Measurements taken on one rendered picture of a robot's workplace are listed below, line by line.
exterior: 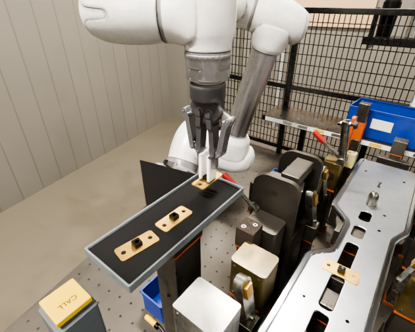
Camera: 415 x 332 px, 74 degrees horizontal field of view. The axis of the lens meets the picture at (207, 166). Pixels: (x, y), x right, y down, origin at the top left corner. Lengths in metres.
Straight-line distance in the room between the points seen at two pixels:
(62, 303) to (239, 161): 0.94
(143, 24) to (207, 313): 0.51
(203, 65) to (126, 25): 0.15
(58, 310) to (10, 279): 1.82
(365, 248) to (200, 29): 0.70
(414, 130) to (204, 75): 1.08
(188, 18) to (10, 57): 2.37
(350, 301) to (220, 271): 0.51
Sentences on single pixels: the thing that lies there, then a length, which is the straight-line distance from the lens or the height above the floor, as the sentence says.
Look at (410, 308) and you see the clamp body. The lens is 0.87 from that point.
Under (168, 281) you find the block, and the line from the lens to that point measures 0.75.
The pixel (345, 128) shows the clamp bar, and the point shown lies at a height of 1.19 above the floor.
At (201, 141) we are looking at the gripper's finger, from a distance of 0.64.
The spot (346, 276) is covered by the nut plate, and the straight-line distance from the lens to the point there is 0.80.
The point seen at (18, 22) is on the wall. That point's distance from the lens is 2.85.
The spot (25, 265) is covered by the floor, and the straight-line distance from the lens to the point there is 2.40.
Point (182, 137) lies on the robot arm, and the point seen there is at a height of 1.04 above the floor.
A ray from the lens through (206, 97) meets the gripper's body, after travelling 0.56.
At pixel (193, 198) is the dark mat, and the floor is 1.16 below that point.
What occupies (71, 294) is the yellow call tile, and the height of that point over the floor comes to 1.16.
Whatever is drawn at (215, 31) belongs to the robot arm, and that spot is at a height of 1.53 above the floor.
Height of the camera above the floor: 1.58
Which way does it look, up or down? 31 degrees down
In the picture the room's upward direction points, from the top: straight up
